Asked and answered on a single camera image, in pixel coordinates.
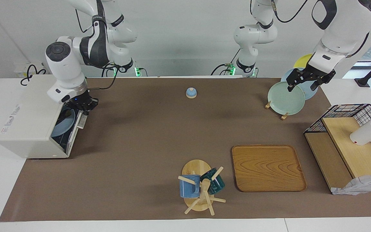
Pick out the blue mug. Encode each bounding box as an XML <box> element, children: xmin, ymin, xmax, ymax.
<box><xmin>179</xmin><ymin>174</ymin><xmax>201</xmax><ymax>198</ymax></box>

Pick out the white cup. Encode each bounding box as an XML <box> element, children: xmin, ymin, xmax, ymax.
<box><xmin>349</xmin><ymin>120</ymin><xmax>371</xmax><ymax>146</ymax></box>

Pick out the glass oven door white handle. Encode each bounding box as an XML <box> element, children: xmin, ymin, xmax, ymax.
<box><xmin>50</xmin><ymin>102</ymin><xmax>88</xmax><ymax>154</ymax></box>

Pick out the light blue ceramic plate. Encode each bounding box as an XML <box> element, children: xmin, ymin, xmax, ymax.
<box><xmin>281</xmin><ymin>68</ymin><xmax>319</xmax><ymax>100</ymax></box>
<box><xmin>51</xmin><ymin>109</ymin><xmax>76</xmax><ymax>138</ymax></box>

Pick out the rectangular wooden tray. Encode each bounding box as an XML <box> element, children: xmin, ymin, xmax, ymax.
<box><xmin>232</xmin><ymin>145</ymin><xmax>307</xmax><ymax>192</ymax></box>

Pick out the dark green mug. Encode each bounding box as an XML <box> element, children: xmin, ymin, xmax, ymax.
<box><xmin>200</xmin><ymin>168</ymin><xmax>225</xmax><ymax>195</ymax></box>

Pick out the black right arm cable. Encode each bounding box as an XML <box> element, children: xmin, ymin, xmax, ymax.
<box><xmin>75</xmin><ymin>0</ymin><xmax>119</xmax><ymax>91</ymax></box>

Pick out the pale green ceramic plate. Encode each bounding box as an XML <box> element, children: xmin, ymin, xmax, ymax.
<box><xmin>267</xmin><ymin>82</ymin><xmax>306</xmax><ymax>116</ymax></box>

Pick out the yellow ceramic plate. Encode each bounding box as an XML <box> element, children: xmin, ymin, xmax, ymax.
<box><xmin>293</xmin><ymin>54</ymin><xmax>315</xmax><ymax>70</ymax></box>

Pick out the black coiled cable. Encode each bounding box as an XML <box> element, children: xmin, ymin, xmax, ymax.
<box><xmin>20</xmin><ymin>64</ymin><xmax>46</xmax><ymax>86</ymax></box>

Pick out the white power box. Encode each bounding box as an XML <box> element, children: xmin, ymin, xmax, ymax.
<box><xmin>13</xmin><ymin>62</ymin><xmax>49</xmax><ymax>79</ymax></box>

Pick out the wooden mug tree stand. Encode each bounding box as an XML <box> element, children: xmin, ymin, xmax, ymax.
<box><xmin>178</xmin><ymin>159</ymin><xmax>226</xmax><ymax>216</ymax></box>

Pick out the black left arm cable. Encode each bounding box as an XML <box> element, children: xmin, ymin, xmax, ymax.
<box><xmin>271</xmin><ymin>0</ymin><xmax>309</xmax><ymax>24</ymax></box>

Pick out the white checkered cloth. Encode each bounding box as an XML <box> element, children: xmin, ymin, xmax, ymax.
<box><xmin>331</xmin><ymin>173</ymin><xmax>371</xmax><ymax>196</ymax></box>

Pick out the brown table mat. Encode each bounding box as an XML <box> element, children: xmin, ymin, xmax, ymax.
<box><xmin>0</xmin><ymin>77</ymin><xmax>371</xmax><ymax>222</ymax></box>

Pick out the wire and wood shelf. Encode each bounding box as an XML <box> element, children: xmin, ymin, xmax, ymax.
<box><xmin>304</xmin><ymin>103</ymin><xmax>371</xmax><ymax>194</ymax></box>

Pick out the beige toaster oven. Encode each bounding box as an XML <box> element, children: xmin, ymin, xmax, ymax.
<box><xmin>0</xmin><ymin>74</ymin><xmax>88</xmax><ymax>159</ymax></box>

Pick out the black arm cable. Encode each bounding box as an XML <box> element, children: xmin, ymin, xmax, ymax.
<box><xmin>271</xmin><ymin>0</ymin><xmax>309</xmax><ymax>24</ymax></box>
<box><xmin>75</xmin><ymin>0</ymin><xmax>119</xmax><ymax>91</ymax></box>

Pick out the wooden plate rack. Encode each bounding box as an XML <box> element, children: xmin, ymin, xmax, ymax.
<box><xmin>265</xmin><ymin>101</ymin><xmax>290</xmax><ymax>121</ymax></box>

